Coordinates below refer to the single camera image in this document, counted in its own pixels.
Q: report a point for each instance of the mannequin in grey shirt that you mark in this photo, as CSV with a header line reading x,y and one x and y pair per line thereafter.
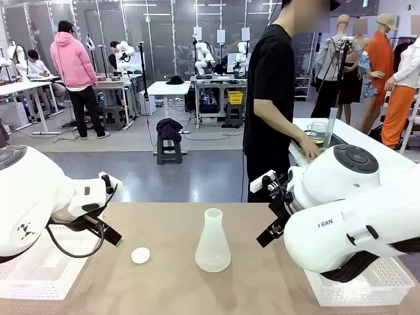
x,y
331,59

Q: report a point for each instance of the black hat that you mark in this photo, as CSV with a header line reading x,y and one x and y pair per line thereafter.
x,y
175,80

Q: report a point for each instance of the person's right forearm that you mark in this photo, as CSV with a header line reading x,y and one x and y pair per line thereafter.
x,y
275,119

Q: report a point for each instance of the mannequin in blue floral dress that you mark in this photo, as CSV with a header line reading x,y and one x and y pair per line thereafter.
x,y
367,78

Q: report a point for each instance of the person's right hand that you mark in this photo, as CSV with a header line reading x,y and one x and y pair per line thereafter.
x,y
311,149

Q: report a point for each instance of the black tripod stand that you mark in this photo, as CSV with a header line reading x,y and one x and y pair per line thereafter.
x,y
341,65

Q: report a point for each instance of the mannequin in orange robe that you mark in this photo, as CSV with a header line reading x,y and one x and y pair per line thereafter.
x,y
382,55

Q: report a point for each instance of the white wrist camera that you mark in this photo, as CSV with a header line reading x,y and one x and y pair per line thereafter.
x,y
113,183
260,182

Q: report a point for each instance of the black plastic tray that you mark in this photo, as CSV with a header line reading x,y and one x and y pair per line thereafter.
x,y
338,140

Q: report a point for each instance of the metal frame robot workstation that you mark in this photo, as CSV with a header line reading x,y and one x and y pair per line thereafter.
x,y
218,82

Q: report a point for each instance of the white workbench with boxes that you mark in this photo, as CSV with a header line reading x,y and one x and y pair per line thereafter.
x,y
113,83

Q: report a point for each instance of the dark cloth bundle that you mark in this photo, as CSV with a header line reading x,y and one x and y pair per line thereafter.
x,y
169,128

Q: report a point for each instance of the yellow plastic crate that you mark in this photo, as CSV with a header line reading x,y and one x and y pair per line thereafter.
x,y
235,97

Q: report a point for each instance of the person in black t-shirt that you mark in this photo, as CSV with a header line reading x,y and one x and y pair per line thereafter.
x,y
269,82

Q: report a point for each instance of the white perforated plastic basket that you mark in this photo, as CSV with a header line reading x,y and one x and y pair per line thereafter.
x,y
49,275
377,288

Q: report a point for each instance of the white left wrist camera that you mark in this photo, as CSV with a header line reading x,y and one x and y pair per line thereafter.
x,y
113,183

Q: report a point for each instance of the white round flask cap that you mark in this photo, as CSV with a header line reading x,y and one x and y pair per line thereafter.
x,y
140,255

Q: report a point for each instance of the long white desk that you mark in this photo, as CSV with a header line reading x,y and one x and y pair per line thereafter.
x,y
19,86

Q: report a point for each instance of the small white desk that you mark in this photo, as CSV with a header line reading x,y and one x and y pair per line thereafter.
x,y
169,88

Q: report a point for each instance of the person in pink hoodie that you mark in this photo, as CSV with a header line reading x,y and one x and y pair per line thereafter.
x,y
70,59

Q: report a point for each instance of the white shoe rack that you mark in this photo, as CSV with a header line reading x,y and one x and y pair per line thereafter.
x,y
302,88

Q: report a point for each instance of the translucent plastic conical flask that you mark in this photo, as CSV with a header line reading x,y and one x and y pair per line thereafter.
x,y
212,246

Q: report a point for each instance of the clear plastic measuring beaker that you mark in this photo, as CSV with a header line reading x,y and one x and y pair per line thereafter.
x,y
315,131

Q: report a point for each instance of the grey step stool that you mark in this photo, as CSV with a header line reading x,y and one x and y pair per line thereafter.
x,y
233,115
169,152
113,116

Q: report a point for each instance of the seated person in white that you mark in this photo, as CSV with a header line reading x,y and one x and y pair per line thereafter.
x,y
37,67

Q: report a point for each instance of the mannequin in orange trousers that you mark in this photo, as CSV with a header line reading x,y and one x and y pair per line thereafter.
x,y
402,98

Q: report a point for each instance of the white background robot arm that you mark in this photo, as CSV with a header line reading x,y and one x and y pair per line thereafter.
x,y
243,55
203,57
18,59
126,54

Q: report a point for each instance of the clear plastic measuring cylinder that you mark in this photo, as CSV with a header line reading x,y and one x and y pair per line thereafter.
x,y
329,128

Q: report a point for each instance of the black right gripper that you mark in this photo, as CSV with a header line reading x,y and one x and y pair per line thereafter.
x,y
280,203

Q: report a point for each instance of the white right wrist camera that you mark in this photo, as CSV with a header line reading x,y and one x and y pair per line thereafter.
x,y
260,182

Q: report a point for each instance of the mannequin in black dress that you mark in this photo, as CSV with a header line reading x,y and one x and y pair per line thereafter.
x,y
349,85

